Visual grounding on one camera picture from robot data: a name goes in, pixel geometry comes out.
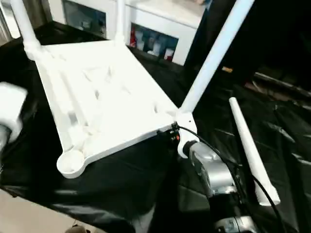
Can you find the white plastic table leg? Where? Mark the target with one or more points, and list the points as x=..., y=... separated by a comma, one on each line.
x=120, y=21
x=247, y=145
x=26, y=29
x=213, y=55

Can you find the white plastic table top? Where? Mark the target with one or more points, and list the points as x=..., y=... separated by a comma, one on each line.
x=109, y=85

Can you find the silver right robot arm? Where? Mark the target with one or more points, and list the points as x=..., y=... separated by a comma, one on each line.
x=213, y=170

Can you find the black mat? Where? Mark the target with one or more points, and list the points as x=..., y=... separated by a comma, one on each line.
x=121, y=189

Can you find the small tan label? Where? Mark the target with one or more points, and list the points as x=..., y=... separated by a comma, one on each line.
x=227, y=70

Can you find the red bottle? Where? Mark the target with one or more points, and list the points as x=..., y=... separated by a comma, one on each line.
x=133, y=36

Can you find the dark metal pole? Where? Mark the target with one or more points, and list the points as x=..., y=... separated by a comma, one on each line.
x=281, y=83

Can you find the white glass-door cabinet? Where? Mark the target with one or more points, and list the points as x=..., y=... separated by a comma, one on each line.
x=158, y=14

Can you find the grey robot left foot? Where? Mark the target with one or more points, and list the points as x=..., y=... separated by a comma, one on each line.
x=75, y=229

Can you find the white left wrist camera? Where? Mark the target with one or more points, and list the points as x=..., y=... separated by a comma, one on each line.
x=12, y=104

